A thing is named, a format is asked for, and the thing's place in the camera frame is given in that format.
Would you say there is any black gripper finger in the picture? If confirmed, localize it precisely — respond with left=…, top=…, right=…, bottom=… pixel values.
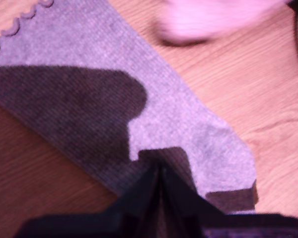
left=163, top=167, right=226, bottom=224
left=103, top=165, right=162, bottom=224

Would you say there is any grey sock with scalloped cuff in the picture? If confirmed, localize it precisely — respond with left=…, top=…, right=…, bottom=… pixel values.
left=0, top=0, right=259, bottom=216

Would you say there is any pink fluffy sock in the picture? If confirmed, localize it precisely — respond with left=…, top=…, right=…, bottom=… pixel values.
left=160, top=0, right=290, bottom=48

